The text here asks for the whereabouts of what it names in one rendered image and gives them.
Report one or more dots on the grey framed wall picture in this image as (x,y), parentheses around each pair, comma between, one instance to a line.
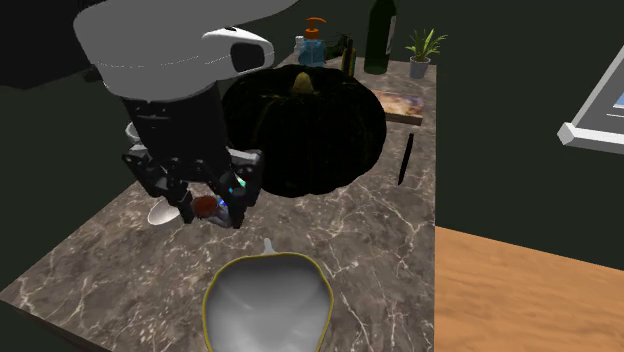
(592,122)

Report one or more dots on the blue soap dispenser orange pump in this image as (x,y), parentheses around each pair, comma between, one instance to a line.
(312,51)

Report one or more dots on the black pen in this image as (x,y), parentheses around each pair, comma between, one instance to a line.
(406,158)

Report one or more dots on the small white bottle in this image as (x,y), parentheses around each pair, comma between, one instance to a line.
(298,45)

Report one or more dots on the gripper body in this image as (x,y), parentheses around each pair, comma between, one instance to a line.
(178,126)

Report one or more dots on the dark green wine bottle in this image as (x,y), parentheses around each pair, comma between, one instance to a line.
(379,39)

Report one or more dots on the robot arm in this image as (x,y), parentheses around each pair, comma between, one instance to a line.
(161,44)

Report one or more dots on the white apple-shaped bowl yellow rim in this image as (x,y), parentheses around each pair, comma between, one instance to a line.
(268,307)

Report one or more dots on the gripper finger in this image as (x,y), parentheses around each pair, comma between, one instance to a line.
(244,183)
(168,183)

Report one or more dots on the dark green pumpkin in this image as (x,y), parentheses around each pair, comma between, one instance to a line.
(317,136)

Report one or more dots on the small dark yellow bottle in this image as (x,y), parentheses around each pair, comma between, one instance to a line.
(348,61)

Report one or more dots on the small red-haired figure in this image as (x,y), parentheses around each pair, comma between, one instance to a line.
(205,206)

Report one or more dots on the potted green plant grey pot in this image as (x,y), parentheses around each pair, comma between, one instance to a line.
(420,63)

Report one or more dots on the brown patterned book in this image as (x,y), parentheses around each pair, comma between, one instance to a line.
(400,106)

